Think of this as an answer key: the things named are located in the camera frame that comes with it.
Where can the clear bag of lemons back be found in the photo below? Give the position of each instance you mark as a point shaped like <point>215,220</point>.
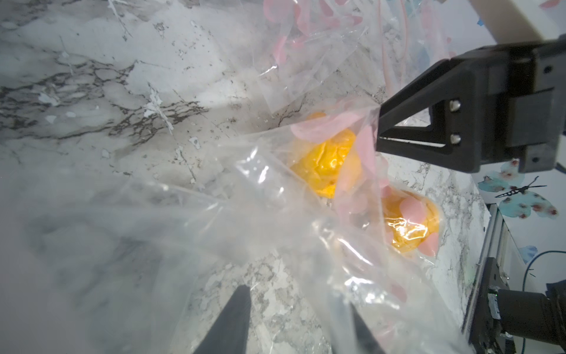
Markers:
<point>299,44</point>

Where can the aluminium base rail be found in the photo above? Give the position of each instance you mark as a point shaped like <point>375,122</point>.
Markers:
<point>482,331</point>

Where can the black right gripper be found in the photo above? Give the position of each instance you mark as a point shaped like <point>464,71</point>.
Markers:
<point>464,113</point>

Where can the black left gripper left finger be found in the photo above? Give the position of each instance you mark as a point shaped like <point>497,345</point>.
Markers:
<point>230,331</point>

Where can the clear bag of lemons front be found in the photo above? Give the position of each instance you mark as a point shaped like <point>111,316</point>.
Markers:
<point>303,214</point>

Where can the clear bag of lemons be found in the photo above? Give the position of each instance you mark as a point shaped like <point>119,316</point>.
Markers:
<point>303,214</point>
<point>299,44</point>

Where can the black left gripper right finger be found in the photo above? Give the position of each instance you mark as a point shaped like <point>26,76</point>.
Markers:
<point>366,343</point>

